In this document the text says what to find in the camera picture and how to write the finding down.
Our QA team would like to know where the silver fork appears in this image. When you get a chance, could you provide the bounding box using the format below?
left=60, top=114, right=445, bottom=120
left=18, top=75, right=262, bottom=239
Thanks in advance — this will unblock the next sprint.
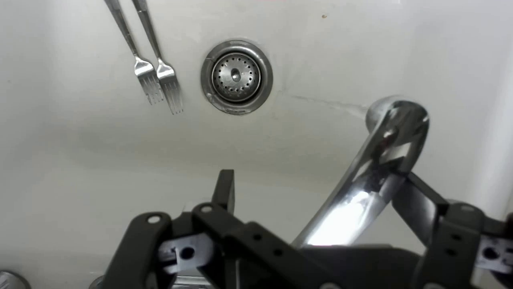
left=132, top=0, right=187, bottom=117
left=103, top=0, right=169, bottom=106

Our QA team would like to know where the white ceramic sink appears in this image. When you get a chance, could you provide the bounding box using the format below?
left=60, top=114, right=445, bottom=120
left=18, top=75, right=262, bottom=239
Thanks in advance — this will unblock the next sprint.
left=0, top=0, right=513, bottom=289

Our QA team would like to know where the chrome sink faucet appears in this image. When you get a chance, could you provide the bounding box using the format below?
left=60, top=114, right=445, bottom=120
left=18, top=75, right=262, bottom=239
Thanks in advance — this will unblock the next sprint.
left=291, top=94, right=434, bottom=250

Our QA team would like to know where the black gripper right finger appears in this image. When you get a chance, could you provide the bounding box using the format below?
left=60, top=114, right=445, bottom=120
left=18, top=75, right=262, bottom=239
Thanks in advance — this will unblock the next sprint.
left=392, top=170, right=513, bottom=289

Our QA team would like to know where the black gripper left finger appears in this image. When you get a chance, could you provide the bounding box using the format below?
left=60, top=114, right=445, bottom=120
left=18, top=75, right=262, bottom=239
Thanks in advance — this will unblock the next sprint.
left=102, top=167, right=344, bottom=289

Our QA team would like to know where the metal sink drain strainer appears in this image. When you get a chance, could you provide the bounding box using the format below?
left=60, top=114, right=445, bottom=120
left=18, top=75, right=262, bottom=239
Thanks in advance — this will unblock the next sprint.
left=199, top=37, right=276, bottom=117

